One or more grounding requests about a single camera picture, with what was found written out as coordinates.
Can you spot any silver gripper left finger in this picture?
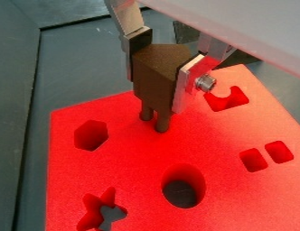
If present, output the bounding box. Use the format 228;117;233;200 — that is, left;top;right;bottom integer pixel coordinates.
105;0;153;80

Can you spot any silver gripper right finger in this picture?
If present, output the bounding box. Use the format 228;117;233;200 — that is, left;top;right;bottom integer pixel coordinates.
172;32;236;114

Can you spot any brown three prong object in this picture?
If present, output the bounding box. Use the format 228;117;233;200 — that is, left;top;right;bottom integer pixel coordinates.
132;44;192;133

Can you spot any black curved block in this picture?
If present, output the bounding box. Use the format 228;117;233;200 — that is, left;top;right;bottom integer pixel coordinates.
173;21;259;69

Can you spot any red shape sorting board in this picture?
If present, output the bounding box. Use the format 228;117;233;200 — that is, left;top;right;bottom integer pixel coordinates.
46;65;300;231

